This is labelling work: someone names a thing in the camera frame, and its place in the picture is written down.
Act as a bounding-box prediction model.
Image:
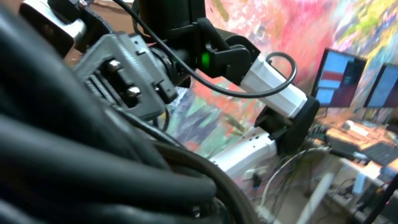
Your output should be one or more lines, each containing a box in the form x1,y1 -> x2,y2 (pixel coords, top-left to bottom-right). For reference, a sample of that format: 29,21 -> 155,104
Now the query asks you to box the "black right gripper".
75,34 -> 191,121

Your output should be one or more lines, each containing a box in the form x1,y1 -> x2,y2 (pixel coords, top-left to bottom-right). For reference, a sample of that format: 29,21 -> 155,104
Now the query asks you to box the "black keyboard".
361,142 -> 397,166

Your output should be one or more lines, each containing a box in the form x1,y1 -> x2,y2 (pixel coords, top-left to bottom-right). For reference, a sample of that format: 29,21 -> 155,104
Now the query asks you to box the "black right camera cable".
111,0 -> 298,99

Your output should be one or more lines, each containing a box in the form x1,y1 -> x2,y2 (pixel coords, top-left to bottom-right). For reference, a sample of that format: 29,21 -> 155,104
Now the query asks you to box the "black USB-A cable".
0,6 -> 259,224

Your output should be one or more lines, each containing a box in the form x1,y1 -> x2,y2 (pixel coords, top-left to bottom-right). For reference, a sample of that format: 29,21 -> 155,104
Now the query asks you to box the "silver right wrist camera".
19,0 -> 86,57

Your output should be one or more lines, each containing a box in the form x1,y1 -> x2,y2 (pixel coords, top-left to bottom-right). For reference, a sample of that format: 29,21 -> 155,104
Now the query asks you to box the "left computer monitor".
311,48 -> 368,108

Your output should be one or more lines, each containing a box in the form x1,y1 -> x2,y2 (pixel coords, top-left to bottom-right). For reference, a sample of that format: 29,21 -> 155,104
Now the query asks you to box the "computer monitor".
364,63 -> 397,108
311,48 -> 368,108

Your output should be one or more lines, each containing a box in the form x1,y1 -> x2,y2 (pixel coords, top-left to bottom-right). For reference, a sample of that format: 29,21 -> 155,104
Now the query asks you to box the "right computer monitor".
364,63 -> 397,108

